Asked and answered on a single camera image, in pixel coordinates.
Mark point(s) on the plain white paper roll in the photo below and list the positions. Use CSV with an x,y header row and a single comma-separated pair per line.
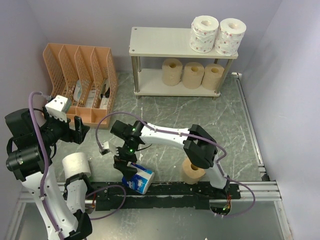
x,y
76,163

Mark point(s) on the white dotted roll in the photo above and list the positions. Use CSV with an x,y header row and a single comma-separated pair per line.
x,y
229,36
203,32

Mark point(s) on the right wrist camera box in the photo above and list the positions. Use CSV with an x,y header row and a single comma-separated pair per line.
x,y
107,148

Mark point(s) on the orange plastic file organizer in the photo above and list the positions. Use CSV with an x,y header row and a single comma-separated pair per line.
x,y
78,73

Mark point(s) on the aluminium rail front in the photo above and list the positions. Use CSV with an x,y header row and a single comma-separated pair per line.
x,y
263,191

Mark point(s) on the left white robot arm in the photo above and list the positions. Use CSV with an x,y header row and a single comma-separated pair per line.
x,y
63,213

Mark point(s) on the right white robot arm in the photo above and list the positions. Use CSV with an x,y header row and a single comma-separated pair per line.
x,y
199,146

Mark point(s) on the brown roll sideways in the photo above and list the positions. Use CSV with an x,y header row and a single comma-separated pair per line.
x,y
171,71

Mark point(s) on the black tool in organizer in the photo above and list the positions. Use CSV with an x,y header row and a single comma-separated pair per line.
x,y
105,92

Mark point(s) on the white two-tier shelf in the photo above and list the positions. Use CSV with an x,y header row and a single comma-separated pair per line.
x,y
162,42

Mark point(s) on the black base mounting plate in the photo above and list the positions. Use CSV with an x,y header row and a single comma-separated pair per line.
x,y
175,194

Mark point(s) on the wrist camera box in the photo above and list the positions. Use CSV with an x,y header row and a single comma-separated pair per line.
x,y
107,148
58,107

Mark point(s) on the blue paper roll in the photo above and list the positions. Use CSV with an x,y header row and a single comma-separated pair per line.
x,y
141,180

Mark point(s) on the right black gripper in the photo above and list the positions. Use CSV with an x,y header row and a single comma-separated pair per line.
x,y
120,163

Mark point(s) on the brown roll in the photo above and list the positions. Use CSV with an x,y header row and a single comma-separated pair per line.
x,y
212,76
193,75
191,174

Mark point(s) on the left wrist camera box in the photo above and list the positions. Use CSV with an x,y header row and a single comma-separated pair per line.
x,y
58,107

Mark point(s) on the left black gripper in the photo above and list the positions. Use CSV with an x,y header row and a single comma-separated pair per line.
x,y
69,134

